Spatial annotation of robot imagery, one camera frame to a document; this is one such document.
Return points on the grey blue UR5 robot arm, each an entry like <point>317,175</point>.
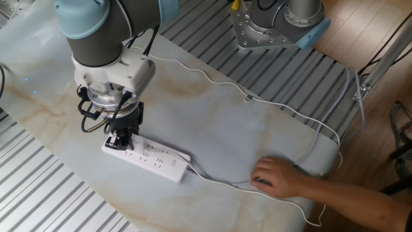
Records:
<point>93,45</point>

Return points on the black office chair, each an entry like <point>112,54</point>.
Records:
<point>402,151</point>

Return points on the white marble pattern slab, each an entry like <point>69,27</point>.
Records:
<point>209,129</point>

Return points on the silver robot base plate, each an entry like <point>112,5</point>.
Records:
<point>254,37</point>

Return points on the person's bare hand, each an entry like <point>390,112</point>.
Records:
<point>280,177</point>

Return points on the yellow plastic connector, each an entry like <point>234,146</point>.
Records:
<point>236,4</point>

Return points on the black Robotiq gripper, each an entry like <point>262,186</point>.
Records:
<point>127,120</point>

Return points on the aluminium frame post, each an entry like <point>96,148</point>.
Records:
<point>386,61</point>

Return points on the white power strip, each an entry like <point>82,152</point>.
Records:
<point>157,164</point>

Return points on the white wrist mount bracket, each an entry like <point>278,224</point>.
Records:
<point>128,74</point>

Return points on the person's bare forearm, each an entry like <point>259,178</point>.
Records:
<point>354,203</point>

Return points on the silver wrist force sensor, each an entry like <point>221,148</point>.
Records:
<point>103,96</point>

